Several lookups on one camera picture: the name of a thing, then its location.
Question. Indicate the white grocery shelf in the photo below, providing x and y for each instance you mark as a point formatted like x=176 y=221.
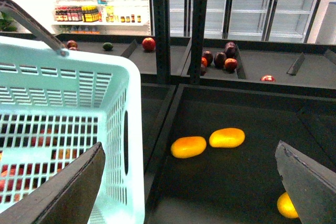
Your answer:
x=110 y=17

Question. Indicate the glass door refrigerator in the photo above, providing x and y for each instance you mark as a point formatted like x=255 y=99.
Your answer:
x=260 y=20

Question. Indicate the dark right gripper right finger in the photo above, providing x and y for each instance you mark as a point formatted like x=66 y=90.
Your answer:
x=310 y=185

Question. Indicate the dark avocado on shelf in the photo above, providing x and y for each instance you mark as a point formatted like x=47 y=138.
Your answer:
x=107 y=46

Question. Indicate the red orange apple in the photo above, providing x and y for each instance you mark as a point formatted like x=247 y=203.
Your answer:
x=230 y=64

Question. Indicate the dark purple fruit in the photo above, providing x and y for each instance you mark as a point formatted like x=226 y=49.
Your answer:
x=219 y=60

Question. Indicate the red apple on shelf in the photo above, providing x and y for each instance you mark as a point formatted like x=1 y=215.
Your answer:
x=148 y=44

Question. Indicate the yellow mango left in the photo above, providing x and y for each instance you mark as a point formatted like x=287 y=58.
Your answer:
x=186 y=147

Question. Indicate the yellow mango near corner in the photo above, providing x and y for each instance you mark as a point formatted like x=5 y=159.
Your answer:
x=286 y=207

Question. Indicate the light blue plastic basket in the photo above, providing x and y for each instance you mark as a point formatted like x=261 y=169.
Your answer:
x=55 y=104

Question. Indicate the yellow mango right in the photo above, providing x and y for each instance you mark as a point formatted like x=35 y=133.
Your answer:
x=227 y=138

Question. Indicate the red apple far right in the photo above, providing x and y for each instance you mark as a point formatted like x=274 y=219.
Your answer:
x=268 y=78

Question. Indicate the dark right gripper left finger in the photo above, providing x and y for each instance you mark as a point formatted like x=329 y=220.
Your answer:
x=68 y=197

